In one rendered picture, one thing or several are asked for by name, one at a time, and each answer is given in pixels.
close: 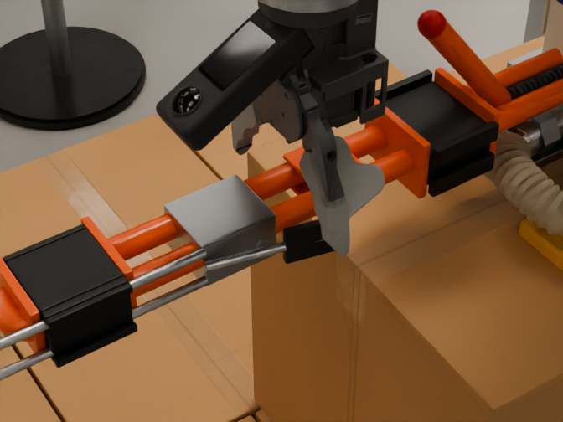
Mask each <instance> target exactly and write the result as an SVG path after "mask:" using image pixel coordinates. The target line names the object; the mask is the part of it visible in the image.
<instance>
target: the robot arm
mask: <svg viewBox="0 0 563 422"><path fill-rule="evenodd" d="M257 1H258V7H259V8H258V9H257V10H256V11H255V12H254V13H253V14H252V15H251V16H250V17H249V18H248V19H246V20H245V21H244V22H243V23H242V24H241V25H240V26H239V27H238V28H237V29H236V30H235V31H234V32H233V33H232V34H231V35H230V36H229V37H228V38H227V39H226V40H225V41H224V42H223V43H221V44H220V45H219V46H218V47H217V48H216V49H215V50H214V51H213V52H212V53H211V54H210V55H208V56H207V57H206V58H205V59H204V60H203V61H202V62H201V63H200V64H199V65H198V66H197V67H195V68H194V69H193V70H192V71H191V72H190V73H189V74H188V75H187V76H186V77H185V78H184V79H183V80H181V81H180V82H179V83H178V84H177V85H176V86H175V87H174V88H173V89H172V90H171V91H169V92H168V93H167V94H166V95H165V96H164V97H163V98H162V99H161V100H160V101H159V102H158V103H157V105H156V111H157V113H158V114H159V116H160V117H161V118H162V119H163V120H164V121H165V122H166V124H167V125H168V126H169V127H170V128H171V129H172V130H173V131H174V132H175V133H176V134H177V135H178V136H179V137H180V138H181V139H183V140H184V141H185V142H186V143H187V144H188V145H189V146H190V147H191V148H192V149H193V150H195V151H200V150H202V149H204V148H205V147H206V146H207V145H208V144H209V143H210V142H211V141H212V140H213V139H214V138H215V137H216V136H218V135H219V134H220V133H221V132H222V131H223V130H224V129H225V128H226V127H227V126H228V125H229V124H230V123H231V131H232V142H233V148H234V150H235V151H236V152H237V153H238V154H239V155H243V154H246V152H247V151H248V150H249V149H250V147H251V146H252V145H253V144H252V139H253V136H254V135H256V134H258V133H259V127H260V125H263V124H265V123H269V124H270V125H271V126H273V127H274V128H275V129H276V130H277V131H278V132H279V133H280V134H281V135H282V136H283V137H284V138H285V139H286V142H287V143H288V144H291V143H293V142H296V141H298V140H301V139H302V146H303V149H304V150H306V151H305V152H303V154H302V157H301V160H300V162H299V166H300V168H301V171H302V175H303V178H304V180H305V182H306V183H307V185H308V187H309V189H310V191H311V194H312V199H313V203H314V211H315V213H316V215H317V216H318V220H319V223H320V225H321V230H322V234H321V235H322V239H324V240H325V241H326V242H327V243H328V244H329V245H330V246H331V247H332V248H333V249H334V250H335V251H336V252H337V253H338V254H339V255H341V256H343V255H346V254H348V253H349V242H350V232H349V220H350V218H351V217H352V216H353V215H354V214H356V213H357V212H358V211H359V210H360V209H361V208H362V207H363V206H365V204H367V203H368V202H369V201H370V200H372V199H373V198H374V197H375V196H376V195H378V194H379V193H380V192H381V191H382V189H383V187H384V185H385V175H384V174H383V171H382V169H381V168H380V167H379V166H377V165H374V164H366V163H358V162H356V161H355V160H354V159H353V157H352V154H351V152H350V150H349V145H348V143H347V142H346V141H345V140H344V139H343V138H342V137H340V136H335V135H334V133H333V129H332V127H335V128H339V127H341V126H344V125H346V124H349V123H350V122H352V121H356V120H358V117H359V123H360V124H361V125H362V124H364V123H366V122H369V121H372V120H374V119H376V118H379V117H381V116H384V115H385V105H386V93H387V81H388V69H389V60H388V59H387V58H386V57H385V56H384V55H383V54H382V53H380V52H379V51H378V50H377V49H376V47H375V42H376V29H377V14H378V1H379V0H257ZM380 78H381V90H380V103H379V104H377V105H375V104H374V98H375V84H376V80H377V79H380Z"/></svg>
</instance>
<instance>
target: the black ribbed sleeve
mask: <svg viewBox="0 0 563 422"><path fill-rule="evenodd" d="M562 78H563V64H561V65H557V66H556V67H554V68H552V69H548V70H546V71H544V72H542V73H540V74H537V75H535V76H532V78H528V79H527V80H523V81H522V82H519V83H518V84H515V85H513V86H510V87H508V88H507V91H508V92H509V93H510V95H511V97H512V99H511V100H514V99H516V98H519V97H520V96H522V95H526V94H528V93H530V92H531V91H534V90H537V89H539V88H541V87H543V86H545V85H548V84H550V83H552V82H555V81H557V80H559V79H562Z"/></svg>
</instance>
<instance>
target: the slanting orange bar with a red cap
mask: <svg viewBox="0 0 563 422"><path fill-rule="evenodd" d="M417 26H418V31H419V32H420V33H421V35H422V36H423V37H425V38H426V39H427V40H428V41H429V42H430V43H431V44H432V45H433V47H434V48H435V49H436V50H437V51H438V52H439V53H440V54H441V55H442V57H443V58H444V59H445V60H446V61H447V62H448V63H449V64H450V65H451V67H453V68H454V69H455V70H456V72H458V73H459V75H460V76H461V77H462V78H463V79H464V80H465V81H466V82H467V83H468V85H469V86H470V87H471V88H472V89H473V90H474V91H475V92H476V93H477V95H479V96H480V97H481V98H482V99H484V100H485V101H487V102H488V103H489V104H490V105H491V106H492V107H494V108H496V107H498V106H501V105H503V104H505V103H507V102H509V101H511V99H512V97H511V95H510V93H509V92H508V91H507V90H506V89H505V87H504V86H503V85H502V84H501V83H500V81H499V80H498V79H497V78H496V77H495V76H494V74H493V73H492V72H491V71H490V70H489V68H488V67H487V66H486V65H485V64H484V62H483V61H482V60H481V59H480V58H479V57H478V56H477V55H476V54H475V53H474V52H473V50H472V49H471V48H470V47H469V46H468V44H467V43H466V42H465V41H464V40H463V39H462V37H461V36H460V35H459V34H458V33H457V31H456V30H455V29H454V28H453V27H452V25H451V24H450V23H449V22H448V21H447V20H446V18H445V17H444V16H443V14H442V13H441V12H439V11H437V10H427V11H425V12H424V13H423V14H422V15H421V16H420V17H419V19H418V22H417Z"/></svg>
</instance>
